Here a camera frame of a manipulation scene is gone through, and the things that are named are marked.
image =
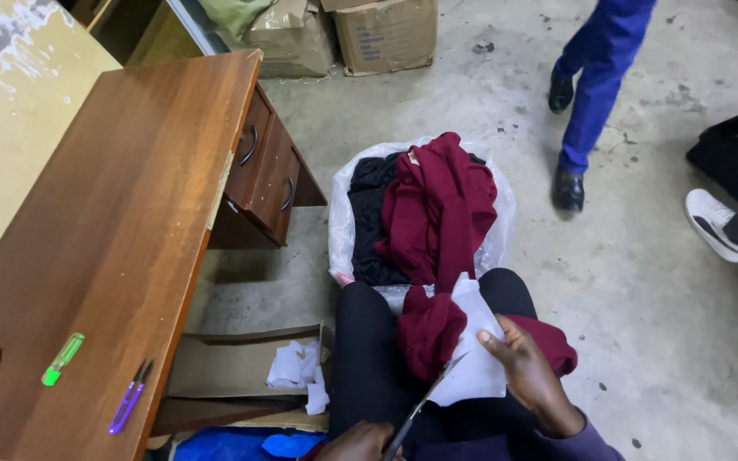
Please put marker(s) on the metal scissors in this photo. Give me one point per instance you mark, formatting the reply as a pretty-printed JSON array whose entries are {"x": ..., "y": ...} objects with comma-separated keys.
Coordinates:
[{"x": 430, "y": 391}]

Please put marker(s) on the green plastic bag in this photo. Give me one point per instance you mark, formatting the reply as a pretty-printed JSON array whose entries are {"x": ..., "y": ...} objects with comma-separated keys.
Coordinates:
[{"x": 234, "y": 14}]

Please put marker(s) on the large printed cardboard carton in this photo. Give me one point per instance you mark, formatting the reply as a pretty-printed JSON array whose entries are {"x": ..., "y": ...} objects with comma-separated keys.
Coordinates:
[{"x": 385, "y": 35}]

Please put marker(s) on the metal frame strip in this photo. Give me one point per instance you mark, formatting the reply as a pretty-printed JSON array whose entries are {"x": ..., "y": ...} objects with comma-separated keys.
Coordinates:
[{"x": 193, "y": 25}]

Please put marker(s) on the brown wooden desk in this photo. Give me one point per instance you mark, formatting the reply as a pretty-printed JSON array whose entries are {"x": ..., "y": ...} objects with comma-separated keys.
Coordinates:
[{"x": 119, "y": 224}]

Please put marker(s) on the black garment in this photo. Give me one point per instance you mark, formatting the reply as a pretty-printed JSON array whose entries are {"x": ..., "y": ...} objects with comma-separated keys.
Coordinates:
[{"x": 369, "y": 217}]

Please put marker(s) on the white fabric piece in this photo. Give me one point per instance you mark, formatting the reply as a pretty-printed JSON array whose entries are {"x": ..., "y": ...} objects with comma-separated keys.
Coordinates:
[{"x": 478, "y": 379}]

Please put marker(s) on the purple thread snips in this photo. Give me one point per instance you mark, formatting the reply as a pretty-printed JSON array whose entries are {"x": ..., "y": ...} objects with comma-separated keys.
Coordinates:
[{"x": 126, "y": 403}]

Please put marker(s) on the blue plastic bag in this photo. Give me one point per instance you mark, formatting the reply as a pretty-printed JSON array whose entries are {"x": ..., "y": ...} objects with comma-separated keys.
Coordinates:
[{"x": 228, "y": 445}]

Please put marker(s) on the person's right hand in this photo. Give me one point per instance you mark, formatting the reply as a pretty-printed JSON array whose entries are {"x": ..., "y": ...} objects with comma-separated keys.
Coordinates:
[{"x": 532, "y": 378}]

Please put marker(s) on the beige stained board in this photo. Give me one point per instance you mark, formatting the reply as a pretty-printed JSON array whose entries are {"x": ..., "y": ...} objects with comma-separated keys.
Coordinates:
[{"x": 16, "y": 128}]

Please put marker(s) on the person's left hand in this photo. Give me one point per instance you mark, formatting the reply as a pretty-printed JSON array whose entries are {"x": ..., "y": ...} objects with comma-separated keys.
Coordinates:
[{"x": 356, "y": 445}]

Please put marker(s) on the clear plastic bag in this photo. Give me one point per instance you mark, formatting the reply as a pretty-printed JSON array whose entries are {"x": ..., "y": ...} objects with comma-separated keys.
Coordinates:
[{"x": 341, "y": 224}]

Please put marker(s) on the black bag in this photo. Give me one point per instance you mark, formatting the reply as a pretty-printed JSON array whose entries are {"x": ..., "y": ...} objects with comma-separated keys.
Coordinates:
[{"x": 734, "y": 160}]

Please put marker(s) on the open flat cardboard box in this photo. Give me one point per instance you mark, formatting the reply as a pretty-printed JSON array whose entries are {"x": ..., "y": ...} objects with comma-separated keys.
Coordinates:
[{"x": 228, "y": 366}]

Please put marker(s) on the crumpled cardboard carton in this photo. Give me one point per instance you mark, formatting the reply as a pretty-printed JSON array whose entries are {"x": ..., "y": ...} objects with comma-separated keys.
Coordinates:
[{"x": 292, "y": 41}]

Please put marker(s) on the person's black trouser legs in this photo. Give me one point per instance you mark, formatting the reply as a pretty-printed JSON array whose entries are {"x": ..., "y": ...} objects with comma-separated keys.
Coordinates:
[{"x": 362, "y": 358}]

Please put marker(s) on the maroon garment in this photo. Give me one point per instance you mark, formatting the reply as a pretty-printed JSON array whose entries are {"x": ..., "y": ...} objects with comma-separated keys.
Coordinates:
[{"x": 439, "y": 205}]

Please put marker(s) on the white fabric scraps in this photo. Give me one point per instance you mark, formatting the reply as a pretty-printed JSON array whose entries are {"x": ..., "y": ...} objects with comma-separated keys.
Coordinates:
[{"x": 292, "y": 368}]

